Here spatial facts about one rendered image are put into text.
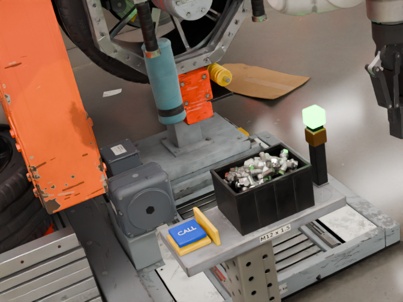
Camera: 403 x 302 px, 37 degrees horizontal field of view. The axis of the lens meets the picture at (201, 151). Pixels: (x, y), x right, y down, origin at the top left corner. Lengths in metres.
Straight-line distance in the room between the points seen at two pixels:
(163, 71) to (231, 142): 0.55
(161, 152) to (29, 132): 0.93
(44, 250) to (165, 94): 0.58
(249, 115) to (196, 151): 0.74
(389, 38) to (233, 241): 0.58
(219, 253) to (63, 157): 0.43
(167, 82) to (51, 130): 0.50
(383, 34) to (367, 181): 1.30
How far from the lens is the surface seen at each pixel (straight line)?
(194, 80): 1.98
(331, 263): 1.90
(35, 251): 1.66
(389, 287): 1.90
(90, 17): 1.82
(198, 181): 2.17
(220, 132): 2.31
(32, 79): 1.38
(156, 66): 1.79
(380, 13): 1.07
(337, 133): 2.65
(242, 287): 1.51
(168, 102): 1.83
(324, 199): 1.48
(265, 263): 1.50
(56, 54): 1.37
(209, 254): 1.36
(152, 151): 2.28
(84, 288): 1.77
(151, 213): 1.79
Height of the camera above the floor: 1.31
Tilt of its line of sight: 29 degrees down
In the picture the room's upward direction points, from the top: 12 degrees counter-clockwise
